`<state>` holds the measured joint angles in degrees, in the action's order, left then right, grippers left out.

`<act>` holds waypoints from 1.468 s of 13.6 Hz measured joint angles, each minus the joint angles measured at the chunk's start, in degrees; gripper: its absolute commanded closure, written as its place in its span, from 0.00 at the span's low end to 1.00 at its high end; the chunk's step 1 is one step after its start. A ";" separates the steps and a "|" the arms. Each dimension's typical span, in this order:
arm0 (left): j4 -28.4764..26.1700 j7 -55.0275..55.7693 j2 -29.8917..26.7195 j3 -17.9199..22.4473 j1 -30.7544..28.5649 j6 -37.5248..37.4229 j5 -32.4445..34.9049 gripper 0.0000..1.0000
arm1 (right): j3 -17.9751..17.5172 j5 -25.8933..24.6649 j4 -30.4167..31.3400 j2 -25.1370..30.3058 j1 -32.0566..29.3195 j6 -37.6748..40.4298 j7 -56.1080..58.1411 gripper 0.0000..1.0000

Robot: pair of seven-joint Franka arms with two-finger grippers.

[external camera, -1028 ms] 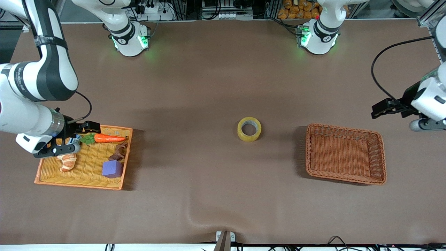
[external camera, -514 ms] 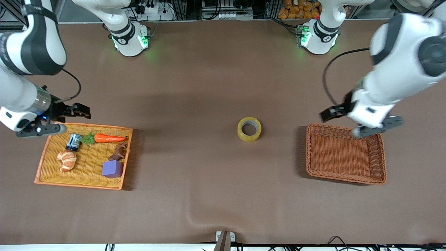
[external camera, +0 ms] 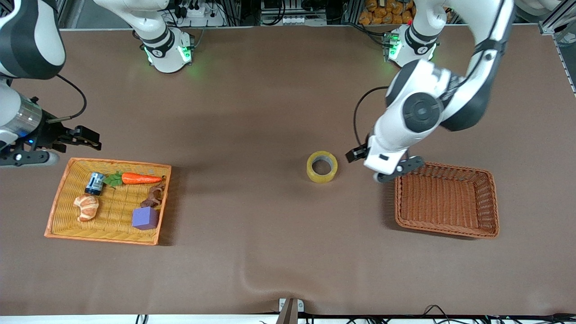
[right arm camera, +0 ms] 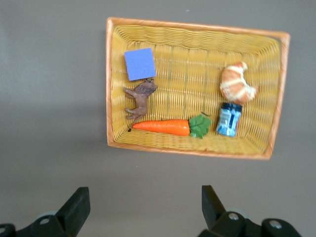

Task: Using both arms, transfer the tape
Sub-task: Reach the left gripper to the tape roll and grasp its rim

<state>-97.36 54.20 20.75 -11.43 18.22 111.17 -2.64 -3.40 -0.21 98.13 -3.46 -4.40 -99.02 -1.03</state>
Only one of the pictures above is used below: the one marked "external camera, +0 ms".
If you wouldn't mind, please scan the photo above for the black cable bundle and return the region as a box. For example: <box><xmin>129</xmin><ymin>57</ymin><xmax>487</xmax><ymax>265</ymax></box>
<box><xmin>306</xmin><ymin>305</ymin><xmax>576</xmax><ymax>324</ymax></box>

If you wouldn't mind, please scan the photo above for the orange toy carrot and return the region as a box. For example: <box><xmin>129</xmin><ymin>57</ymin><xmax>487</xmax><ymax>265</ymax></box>
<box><xmin>103</xmin><ymin>172</ymin><xmax>163</xmax><ymax>188</ymax></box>

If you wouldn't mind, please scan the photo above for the brown wicker basket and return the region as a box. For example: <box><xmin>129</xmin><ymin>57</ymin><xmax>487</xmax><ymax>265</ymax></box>
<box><xmin>395</xmin><ymin>162</ymin><xmax>500</xmax><ymax>239</ymax></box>

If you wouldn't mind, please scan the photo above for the white power strip with plugs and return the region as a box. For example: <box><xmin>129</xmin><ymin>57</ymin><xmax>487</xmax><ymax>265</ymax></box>
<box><xmin>178</xmin><ymin>4</ymin><xmax>226</xmax><ymax>27</ymax></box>

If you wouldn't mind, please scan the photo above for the metal table bracket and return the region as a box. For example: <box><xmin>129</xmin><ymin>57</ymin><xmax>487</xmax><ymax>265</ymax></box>
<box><xmin>278</xmin><ymin>298</ymin><xmax>305</xmax><ymax>324</ymax></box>

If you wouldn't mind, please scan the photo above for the purple foam cube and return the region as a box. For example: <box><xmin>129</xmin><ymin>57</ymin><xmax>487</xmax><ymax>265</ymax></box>
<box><xmin>132</xmin><ymin>207</ymin><xmax>160</xmax><ymax>231</ymax></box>

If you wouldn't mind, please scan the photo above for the orange yellow wicker tray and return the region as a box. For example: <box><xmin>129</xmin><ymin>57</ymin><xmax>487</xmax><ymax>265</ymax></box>
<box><xmin>44</xmin><ymin>157</ymin><xmax>172</xmax><ymax>246</ymax></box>

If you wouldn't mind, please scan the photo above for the brown twisted pretzel toy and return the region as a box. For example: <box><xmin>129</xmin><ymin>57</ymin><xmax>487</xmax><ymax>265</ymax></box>
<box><xmin>140</xmin><ymin>182</ymin><xmax>166</xmax><ymax>209</ymax></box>

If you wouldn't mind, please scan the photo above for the small blue can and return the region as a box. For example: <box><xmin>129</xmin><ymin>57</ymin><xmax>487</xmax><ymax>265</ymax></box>
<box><xmin>85</xmin><ymin>172</ymin><xmax>105</xmax><ymax>196</ymax></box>

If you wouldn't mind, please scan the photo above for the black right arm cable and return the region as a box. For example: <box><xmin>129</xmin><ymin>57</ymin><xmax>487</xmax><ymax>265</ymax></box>
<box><xmin>45</xmin><ymin>74</ymin><xmax>87</xmax><ymax>124</ymax></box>

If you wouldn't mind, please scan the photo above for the toy croissant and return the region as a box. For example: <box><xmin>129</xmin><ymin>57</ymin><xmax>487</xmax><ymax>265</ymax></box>
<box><xmin>73</xmin><ymin>195</ymin><xmax>99</xmax><ymax>222</ymax></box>

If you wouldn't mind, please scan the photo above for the aluminium frame profile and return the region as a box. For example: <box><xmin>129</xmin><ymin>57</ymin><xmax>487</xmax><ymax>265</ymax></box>
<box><xmin>538</xmin><ymin>0</ymin><xmax>576</xmax><ymax>36</ymax></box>
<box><xmin>56</xmin><ymin>0</ymin><xmax>72</xmax><ymax>30</ymax></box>

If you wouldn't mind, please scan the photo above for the orange snack pile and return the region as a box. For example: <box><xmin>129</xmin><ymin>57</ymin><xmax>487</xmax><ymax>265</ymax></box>
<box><xmin>359</xmin><ymin>0</ymin><xmax>415</xmax><ymax>25</ymax></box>

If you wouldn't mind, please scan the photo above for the yellow clear tape roll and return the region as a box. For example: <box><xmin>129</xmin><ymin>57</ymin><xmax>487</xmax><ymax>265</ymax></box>
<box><xmin>306</xmin><ymin>150</ymin><xmax>339</xmax><ymax>184</ymax></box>

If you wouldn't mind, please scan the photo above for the long white power strip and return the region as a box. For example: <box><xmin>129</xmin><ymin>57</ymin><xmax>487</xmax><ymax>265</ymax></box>
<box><xmin>281</xmin><ymin>16</ymin><xmax>327</xmax><ymax>26</ymax></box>

